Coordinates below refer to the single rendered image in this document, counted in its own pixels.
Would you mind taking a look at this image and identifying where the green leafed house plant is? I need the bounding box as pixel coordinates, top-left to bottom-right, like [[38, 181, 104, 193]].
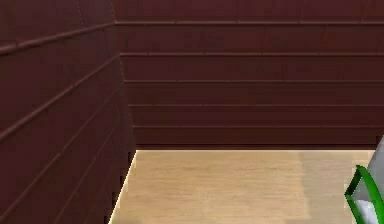
[[344, 164, 384, 224]]

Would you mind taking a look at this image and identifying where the grey plant pot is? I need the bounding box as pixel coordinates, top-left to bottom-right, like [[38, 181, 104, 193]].
[[351, 134, 384, 224]]

